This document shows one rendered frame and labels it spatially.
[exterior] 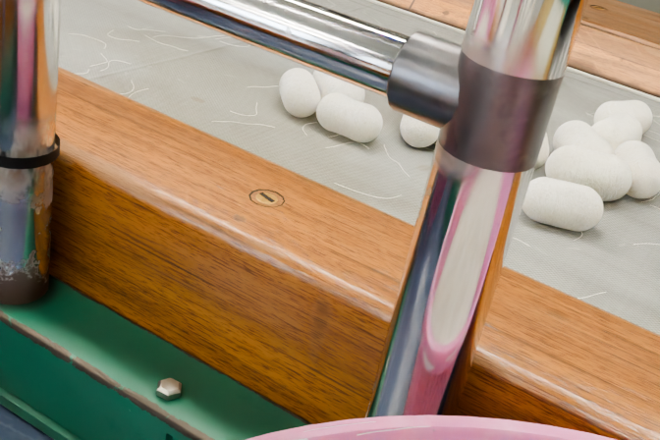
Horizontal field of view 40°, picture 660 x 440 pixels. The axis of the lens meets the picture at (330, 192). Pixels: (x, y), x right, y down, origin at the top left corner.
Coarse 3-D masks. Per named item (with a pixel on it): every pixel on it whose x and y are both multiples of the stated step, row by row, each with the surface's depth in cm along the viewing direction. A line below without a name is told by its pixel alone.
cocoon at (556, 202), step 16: (528, 192) 37; (544, 192) 37; (560, 192) 37; (576, 192) 37; (592, 192) 37; (528, 208) 37; (544, 208) 37; (560, 208) 37; (576, 208) 37; (592, 208) 37; (560, 224) 37; (576, 224) 37; (592, 224) 37
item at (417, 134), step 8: (408, 120) 42; (416, 120) 41; (400, 128) 42; (408, 128) 42; (416, 128) 41; (424, 128) 41; (432, 128) 41; (408, 136) 42; (416, 136) 41; (424, 136) 41; (432, 136) 42; (416, 144) 42; (424, 144) 42
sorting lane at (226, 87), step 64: (64, 0) 52; (128, 0) 54; (320, 0) 61; (64, 64) 44; (128, 64) 45; (192, 64) 47; (256, 64) 48; (256, 128) 41; (320, 128) 42; (384, 128) 44; (384, 192) 38; (512, 256) 35; (576, 256) 36; (640, 256) 37; (640, 320) 33
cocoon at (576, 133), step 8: (576, 120) 44; (560, 128) 44; (568, 128) 43; (576, 128) 43; (584, 128) 43; (560, 136) 43; (568, 136) 43; (576, 136) 43; (584, 136) 42; (592, 136) 42; (600, 136) 42; (560, 144) 43; (568, 144) 43; (576, 144) 42; (584, 144) 42; (592, 144) 42; (600, 144) 42; (608, 144) 42; (608, 152) 42
